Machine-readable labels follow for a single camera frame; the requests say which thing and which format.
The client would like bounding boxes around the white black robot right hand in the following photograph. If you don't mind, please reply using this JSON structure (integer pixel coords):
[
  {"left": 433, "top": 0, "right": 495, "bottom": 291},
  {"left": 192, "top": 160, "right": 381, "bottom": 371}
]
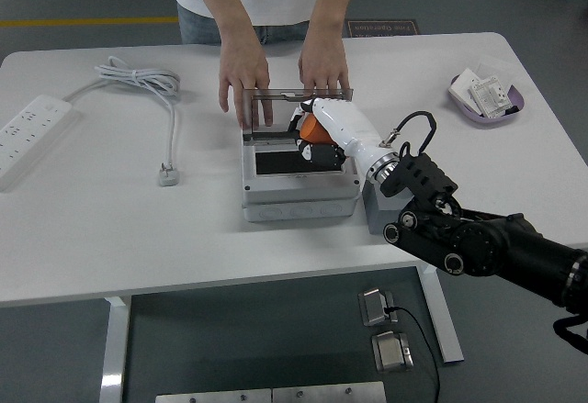
[{"left": 288, "top": 96, "right": 391, "bottom": 175}]

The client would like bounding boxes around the person's right hand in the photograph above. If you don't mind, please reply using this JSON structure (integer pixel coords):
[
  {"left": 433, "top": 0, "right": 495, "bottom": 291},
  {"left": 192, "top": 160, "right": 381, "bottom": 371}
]
[{"left": 218, "top": 38, "right": 276, "bottom": 129}]

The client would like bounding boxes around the person's left hand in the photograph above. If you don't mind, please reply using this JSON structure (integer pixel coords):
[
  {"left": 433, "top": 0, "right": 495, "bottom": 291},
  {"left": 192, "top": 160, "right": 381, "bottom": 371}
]
[{"left": 298, "top": 30, "right": 349, "bottom": 101}]

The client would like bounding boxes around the orange cylinder battery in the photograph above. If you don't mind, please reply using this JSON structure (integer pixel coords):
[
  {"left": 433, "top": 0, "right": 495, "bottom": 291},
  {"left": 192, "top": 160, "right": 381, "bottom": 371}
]
[{"left": 299, "top": 114, "right": 333, "bottom": 143}]

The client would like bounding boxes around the smoky transparent box lid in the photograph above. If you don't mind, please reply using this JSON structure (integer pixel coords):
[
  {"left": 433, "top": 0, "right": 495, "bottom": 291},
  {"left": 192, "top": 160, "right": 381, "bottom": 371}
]
[{"left": 242, "top": 85, "right": 356, "bottom": 140}]

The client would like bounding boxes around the grey plastic junction box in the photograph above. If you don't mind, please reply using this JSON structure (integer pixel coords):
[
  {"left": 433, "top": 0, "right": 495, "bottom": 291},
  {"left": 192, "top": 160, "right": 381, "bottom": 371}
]
[{"left": 241, "top": 129, "right": 362, "bottom": 224}]

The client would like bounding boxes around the white paper box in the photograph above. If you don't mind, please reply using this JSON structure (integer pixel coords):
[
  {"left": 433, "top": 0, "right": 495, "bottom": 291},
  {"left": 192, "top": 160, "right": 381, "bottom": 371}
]
[{"left": 448, "top": 67, "right": 481, "bottom": 113}]

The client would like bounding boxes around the silver floor socket box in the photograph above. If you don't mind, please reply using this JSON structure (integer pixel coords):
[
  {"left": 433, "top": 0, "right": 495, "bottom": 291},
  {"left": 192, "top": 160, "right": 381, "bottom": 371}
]
[
  {"left": 370, "top": 330, "right": 415, "bottom": 374},
  {"left": 357, "top": 286, "right": 400, "bottom": 329}
]

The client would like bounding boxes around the dark floor sign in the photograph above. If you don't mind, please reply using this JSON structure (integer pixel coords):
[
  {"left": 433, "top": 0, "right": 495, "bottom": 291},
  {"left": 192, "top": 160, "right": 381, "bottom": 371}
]
[{"left": 344, "top": 18, "right": 422, "bottom": 39}]

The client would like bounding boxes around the grey cube holder block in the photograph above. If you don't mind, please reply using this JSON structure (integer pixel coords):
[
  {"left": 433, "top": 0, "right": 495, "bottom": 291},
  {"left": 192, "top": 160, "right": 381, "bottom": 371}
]
[{"left": 362, "top": 177, "right": 405, "bottom": 237}]

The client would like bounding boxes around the white power plug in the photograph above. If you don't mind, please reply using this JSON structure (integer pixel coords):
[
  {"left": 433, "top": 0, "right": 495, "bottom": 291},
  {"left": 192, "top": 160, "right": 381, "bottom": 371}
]
[{"left": 158, "top": 160, "right": 181, "bottom": 188}]

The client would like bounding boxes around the purple plastic tray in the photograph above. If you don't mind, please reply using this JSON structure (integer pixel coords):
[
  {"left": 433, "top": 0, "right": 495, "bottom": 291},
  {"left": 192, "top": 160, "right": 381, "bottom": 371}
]
[{"left": 447, "top": 73, "right": 528, "bottom": 129}]

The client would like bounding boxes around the clear plastic bag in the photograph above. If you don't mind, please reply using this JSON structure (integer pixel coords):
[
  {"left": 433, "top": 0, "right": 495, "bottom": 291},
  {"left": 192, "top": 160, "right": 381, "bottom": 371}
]
[{"left": 475, "top": 52, "right": 518, "bottom": 87}]

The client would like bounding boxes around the white table leg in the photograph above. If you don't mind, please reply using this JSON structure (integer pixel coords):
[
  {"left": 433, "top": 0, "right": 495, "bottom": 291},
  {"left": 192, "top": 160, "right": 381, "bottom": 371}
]
[
  {"left": 98, "top": 296, "right": 133, "bottom": 403},
  {"left": 415, "top": 264, "right": 465, "bottom": 366}
]

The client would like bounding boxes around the white power strip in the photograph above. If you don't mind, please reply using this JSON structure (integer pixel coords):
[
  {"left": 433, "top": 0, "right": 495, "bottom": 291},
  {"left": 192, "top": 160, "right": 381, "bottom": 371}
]
[{"left": 0, "top": 94, "right": 79, "bottom": 192}]

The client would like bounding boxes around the grey metal floor plate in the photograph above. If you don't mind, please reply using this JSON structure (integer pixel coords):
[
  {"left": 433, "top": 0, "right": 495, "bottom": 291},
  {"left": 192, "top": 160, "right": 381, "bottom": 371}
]
[
  {"left": 154, "top": 388, "right": 273, "bottom": 403},
  {"left": 271, "top": 380, "right": 387, "bottom": 403}
]

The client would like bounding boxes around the white power cord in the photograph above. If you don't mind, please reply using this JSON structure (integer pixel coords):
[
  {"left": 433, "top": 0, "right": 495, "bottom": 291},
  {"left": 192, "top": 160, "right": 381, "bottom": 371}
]
[{"left": 63, "top": 55, "right": 183, "bottom": 170}]

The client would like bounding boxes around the black floor cable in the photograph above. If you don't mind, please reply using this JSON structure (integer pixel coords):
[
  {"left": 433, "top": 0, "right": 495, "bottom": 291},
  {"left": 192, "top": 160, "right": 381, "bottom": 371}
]
[{"left": 385, "top": 306, "right": 442, "bottom": 403}]

